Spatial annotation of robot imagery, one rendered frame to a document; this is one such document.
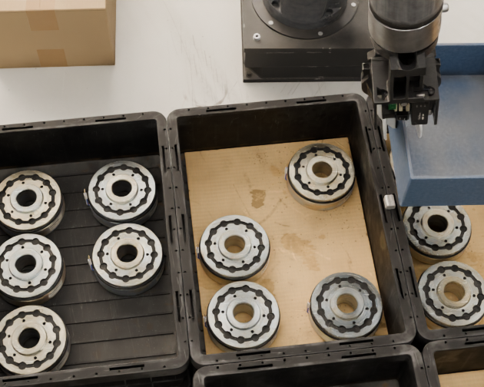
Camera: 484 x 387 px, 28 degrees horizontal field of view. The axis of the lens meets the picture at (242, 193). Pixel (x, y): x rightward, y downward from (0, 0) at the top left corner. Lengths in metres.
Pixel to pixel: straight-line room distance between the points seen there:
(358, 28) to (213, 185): 0.41
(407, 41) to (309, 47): 0.69
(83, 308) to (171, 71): 0.54
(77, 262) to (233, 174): 0.27
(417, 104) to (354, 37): 0.64
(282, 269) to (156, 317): 0.20
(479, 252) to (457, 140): 0.26
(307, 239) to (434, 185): 0.33
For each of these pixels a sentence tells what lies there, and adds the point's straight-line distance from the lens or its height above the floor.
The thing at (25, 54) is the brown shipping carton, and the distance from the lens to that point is 1.77.
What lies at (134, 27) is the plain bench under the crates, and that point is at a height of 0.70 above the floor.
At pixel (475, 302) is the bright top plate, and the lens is 1.41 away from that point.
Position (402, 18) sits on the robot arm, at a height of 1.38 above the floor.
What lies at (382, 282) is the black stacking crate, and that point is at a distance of 1.40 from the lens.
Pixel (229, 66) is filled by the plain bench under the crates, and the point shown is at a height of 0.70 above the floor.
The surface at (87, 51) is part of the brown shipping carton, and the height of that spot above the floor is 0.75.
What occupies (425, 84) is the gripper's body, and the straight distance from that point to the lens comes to 1.08.
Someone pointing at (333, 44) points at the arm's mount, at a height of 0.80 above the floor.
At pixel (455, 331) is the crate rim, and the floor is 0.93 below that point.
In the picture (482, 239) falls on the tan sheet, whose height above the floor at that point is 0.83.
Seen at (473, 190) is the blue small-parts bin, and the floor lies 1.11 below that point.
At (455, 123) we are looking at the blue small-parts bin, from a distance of 1.29.
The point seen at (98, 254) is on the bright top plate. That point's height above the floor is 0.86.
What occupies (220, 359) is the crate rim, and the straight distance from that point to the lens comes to 1.26.
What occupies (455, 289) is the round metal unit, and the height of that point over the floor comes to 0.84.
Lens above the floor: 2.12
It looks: 61 degrees down
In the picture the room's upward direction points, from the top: 2 degrees clockwise
